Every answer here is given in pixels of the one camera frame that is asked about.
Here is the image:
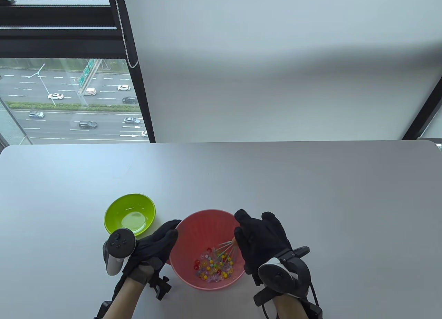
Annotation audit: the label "person's right hand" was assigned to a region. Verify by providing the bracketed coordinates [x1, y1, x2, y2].
[234, 209, 293, 287]

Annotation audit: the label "person's left hand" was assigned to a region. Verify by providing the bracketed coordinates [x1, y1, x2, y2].
[122, 220, 182, 285]

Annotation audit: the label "wire whisk with wooden handle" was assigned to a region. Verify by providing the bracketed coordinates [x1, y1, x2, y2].
[212, 239, 239, 264]

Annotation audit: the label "green plastic bowl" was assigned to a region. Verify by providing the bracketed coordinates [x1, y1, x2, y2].
[104, 194, 156, 236]

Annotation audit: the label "pink salad bowl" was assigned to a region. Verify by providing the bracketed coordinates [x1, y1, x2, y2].
[169, 210, 246, 291]

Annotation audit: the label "pile of colourful plastic decorations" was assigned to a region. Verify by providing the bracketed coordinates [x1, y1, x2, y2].
[194, 252, 234, 283]

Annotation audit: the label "person's right forearm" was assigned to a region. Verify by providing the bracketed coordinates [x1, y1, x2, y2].
[275, 293, 306, 319]

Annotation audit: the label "person's left forearm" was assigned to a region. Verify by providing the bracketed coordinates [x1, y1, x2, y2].
[104, 278, 145, 319]

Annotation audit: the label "black and white left controller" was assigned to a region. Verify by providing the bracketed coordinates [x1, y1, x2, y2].
[103, 229, 137, 277]

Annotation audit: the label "black and white controller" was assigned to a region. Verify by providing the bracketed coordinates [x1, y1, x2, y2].
[103, 229, 137, 277]
[254, 246, 311, 307]

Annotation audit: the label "black and white right controller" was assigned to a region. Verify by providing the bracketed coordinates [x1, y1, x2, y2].
[254, 246, 311, 307]

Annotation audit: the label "white roller blind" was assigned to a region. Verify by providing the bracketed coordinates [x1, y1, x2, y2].
[122, 0, 442, 143]

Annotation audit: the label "black clamp bracket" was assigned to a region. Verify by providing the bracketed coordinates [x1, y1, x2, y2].
[149, 276, 172, 301]

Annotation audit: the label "black cable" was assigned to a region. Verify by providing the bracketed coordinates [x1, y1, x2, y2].
[262, 280, 320, 319]

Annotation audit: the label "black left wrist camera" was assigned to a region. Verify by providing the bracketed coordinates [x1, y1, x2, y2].
[95, 301, 113, 319]

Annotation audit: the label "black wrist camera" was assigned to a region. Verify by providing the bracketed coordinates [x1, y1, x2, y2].
[300, 297, 323, 319]
[95, 301, 113, 319]

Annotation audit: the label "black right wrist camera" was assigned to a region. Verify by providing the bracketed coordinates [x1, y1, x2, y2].
[300, 297, 323, 319]

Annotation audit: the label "black window frame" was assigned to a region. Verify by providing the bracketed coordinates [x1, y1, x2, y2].
[402, 88, 442, 140]
[0, 0, 156, 143]

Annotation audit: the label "white bead chain cord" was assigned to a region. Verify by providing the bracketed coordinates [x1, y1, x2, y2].
[112, 0, 140, 69]

